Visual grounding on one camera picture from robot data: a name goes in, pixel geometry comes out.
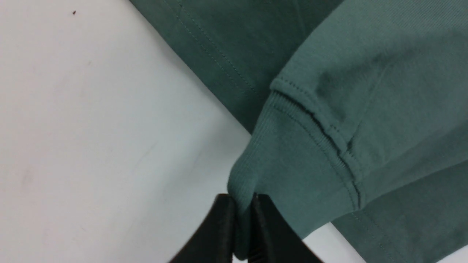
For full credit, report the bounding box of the green long-sleeved shirt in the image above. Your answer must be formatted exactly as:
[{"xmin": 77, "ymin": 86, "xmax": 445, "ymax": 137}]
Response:
[{"xmin": 132, "ymin": 0, "xmax": 468, "ymax": 263}]

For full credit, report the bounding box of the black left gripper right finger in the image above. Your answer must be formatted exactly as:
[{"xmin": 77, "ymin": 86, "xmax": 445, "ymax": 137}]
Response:
[{"xmin": 249, "ymin": 194, "xmax": 322, "ymax": 263}]

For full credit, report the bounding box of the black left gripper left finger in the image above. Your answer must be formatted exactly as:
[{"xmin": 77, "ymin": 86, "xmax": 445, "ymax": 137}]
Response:
[{"xmin": 170, "ymin": 194, "xmax": 235, "ymax": 263}]

